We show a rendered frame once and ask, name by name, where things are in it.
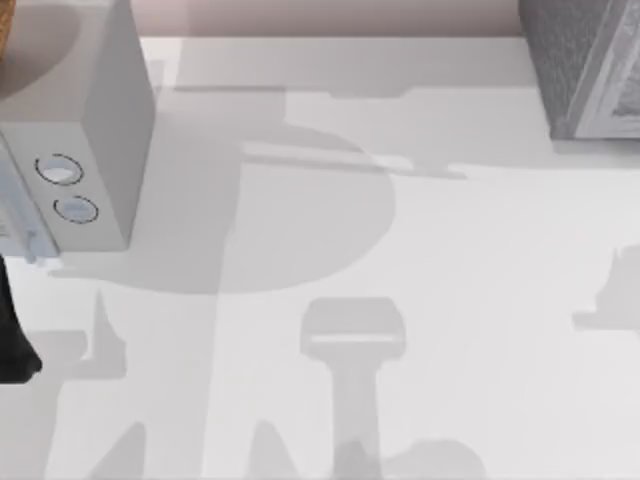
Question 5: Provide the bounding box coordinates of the microwave knob with white centre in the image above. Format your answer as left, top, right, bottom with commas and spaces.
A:
34, 153, 85, 187

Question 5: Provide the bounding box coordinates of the microwave knob with blue centre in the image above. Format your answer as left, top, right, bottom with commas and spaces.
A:
52, 196, 100, 225

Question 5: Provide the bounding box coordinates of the wooden cupboard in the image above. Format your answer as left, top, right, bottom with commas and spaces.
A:
0, 0, 18, 64

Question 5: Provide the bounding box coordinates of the grey cabinet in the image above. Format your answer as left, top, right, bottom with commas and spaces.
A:
518, 0, 640, 141

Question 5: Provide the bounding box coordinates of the pale microwave oven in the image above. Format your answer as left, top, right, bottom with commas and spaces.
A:
0, 0, 158, 265

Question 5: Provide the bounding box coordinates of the pale blue microwave door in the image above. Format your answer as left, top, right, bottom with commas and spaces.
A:
0, 133, 62, 265

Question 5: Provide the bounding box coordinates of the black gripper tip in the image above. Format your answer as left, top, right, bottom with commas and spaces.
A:
0, 254, 43, 385

